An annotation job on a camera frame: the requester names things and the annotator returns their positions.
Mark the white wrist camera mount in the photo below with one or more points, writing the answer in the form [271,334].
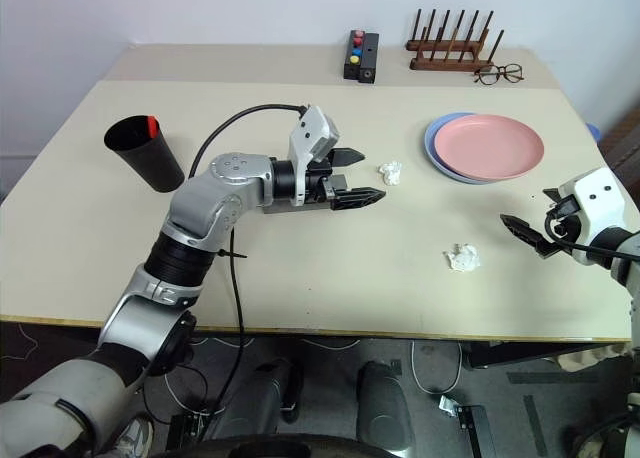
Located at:
[310,133]
[600,193]

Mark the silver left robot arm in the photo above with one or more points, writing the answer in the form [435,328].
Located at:
[215,198]

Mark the black cup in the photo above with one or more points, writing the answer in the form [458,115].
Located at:
[155,163]

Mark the wooden dish rack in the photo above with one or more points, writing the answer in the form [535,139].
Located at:
[440,64]

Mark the red marker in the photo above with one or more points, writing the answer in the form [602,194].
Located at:
[152,127]

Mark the crumpled white tissue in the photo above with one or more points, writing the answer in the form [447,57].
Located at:
[462,258]
[391,172]

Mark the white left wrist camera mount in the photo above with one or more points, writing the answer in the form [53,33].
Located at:
[310,133]

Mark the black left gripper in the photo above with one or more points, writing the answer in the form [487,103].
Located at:
[317,183]

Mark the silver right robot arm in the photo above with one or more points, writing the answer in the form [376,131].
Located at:
[617,243]

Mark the pink plate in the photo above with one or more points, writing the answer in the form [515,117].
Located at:
[487,145]

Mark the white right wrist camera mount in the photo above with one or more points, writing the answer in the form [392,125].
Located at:
[600,193]

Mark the black box with coloured buttons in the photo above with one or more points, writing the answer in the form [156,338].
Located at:
[353,58]

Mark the blue plate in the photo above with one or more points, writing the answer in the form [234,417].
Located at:
[430,148]

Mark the blue round object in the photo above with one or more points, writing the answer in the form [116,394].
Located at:
[593,131]

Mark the brown frame eyeglasses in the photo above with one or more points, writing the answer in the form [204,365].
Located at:
[487,74]

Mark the black metal floor bracket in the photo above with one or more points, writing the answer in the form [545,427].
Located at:
[475,428]

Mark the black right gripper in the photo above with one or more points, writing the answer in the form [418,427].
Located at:
[562,220]

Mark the grey white sneaker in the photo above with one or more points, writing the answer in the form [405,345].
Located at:
[135,438]

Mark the dark grey rounded shape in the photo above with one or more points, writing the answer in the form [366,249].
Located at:
[385,403]
[272,393]

